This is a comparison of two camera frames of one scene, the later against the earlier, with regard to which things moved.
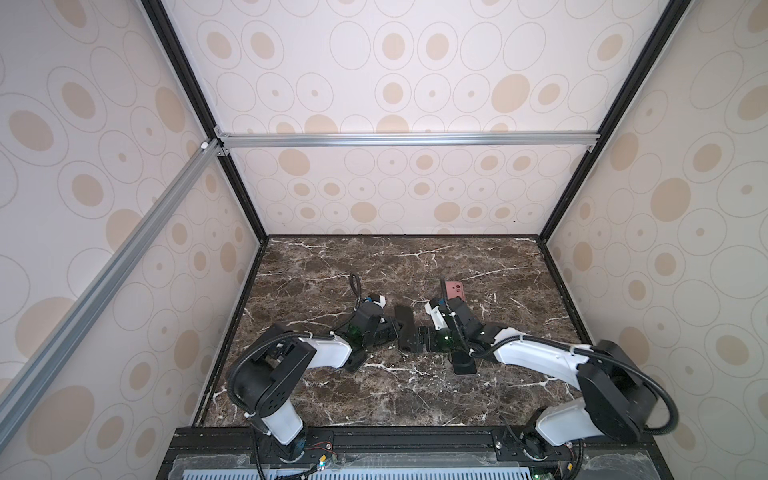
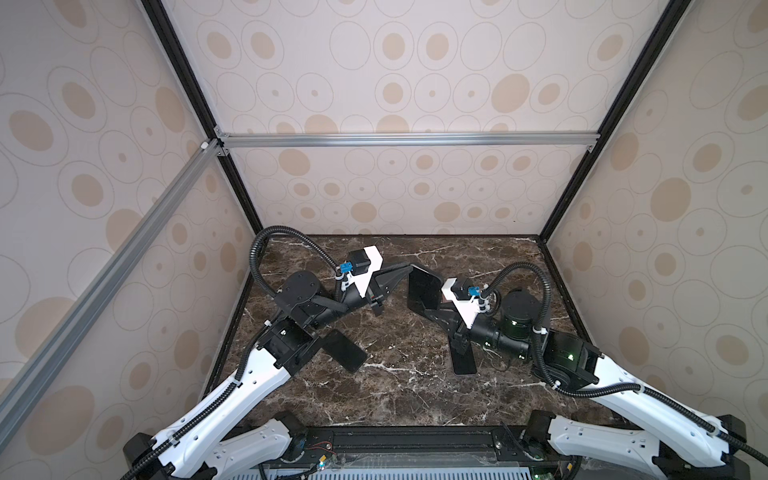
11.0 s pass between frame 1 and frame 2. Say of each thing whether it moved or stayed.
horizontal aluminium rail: stayed
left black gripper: moved
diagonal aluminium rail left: stayed
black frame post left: stayed
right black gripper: moved
